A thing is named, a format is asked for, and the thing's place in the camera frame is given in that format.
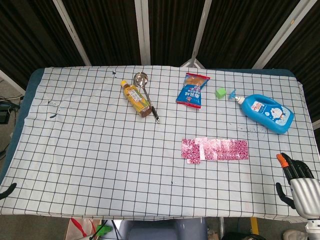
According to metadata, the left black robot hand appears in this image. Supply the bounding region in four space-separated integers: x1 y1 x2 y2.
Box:
0 182 18 201

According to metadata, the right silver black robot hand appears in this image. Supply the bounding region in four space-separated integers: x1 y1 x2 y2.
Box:
275 152 320 219

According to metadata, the white shoe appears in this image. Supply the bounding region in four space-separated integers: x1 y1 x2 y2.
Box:
282 229 311 240

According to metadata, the red white shopping bag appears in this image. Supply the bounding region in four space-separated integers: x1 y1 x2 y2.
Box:
65 217 101 240

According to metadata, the metal table leg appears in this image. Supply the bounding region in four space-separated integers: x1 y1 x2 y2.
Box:
219 216 226 240

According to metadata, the blue pump detergent bottle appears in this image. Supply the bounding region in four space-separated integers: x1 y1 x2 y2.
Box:
227 89 295 135

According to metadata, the white black checked tablecloth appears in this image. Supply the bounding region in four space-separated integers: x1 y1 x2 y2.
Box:
0 65 314 223

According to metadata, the green plastic object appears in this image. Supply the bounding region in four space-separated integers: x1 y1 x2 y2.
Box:
96 223 112 237

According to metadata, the green cube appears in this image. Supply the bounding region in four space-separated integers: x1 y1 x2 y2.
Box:
215 87 227 100

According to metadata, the grey blue plastic stool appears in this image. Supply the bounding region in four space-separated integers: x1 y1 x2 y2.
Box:
116 216 209 240

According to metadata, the blue red snack bag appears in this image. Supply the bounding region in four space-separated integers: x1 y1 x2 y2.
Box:
175 72 211 110

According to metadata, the yellow tea bottle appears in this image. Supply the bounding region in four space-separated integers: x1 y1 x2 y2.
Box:
120 79 153 118

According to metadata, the black pleated curtain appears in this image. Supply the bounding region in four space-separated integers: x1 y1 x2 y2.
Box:
0 0 320 121

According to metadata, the white metal frame post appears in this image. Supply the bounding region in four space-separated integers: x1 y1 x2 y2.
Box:
180 0 213 68
134 0 152 66
0 69 26 96
251 0 314 69
52 0 92 67

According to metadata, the steel ladle black handle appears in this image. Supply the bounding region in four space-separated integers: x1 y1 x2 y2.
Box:
133 71 161 124

